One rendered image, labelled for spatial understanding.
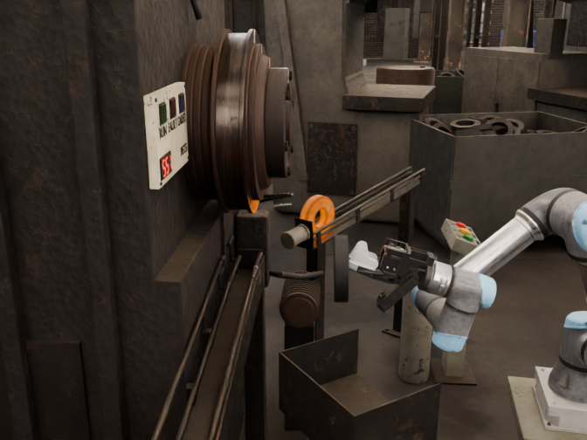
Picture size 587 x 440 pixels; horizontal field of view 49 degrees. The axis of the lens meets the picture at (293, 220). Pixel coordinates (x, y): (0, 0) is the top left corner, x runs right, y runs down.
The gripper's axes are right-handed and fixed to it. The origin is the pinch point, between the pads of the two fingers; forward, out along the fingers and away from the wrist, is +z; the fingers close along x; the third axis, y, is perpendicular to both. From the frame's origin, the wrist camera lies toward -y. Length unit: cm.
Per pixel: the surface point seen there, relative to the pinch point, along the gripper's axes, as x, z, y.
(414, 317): -85, -43, -47
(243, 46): -17, 36, 39
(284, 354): 20.7, 7.8, -15.7
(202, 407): 26.5, 21.2, -29.1
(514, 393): -33, -66, -39
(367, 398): 18.9, -12.1, -21.6
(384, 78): -508, -46, 0
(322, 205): -76, 3, -12
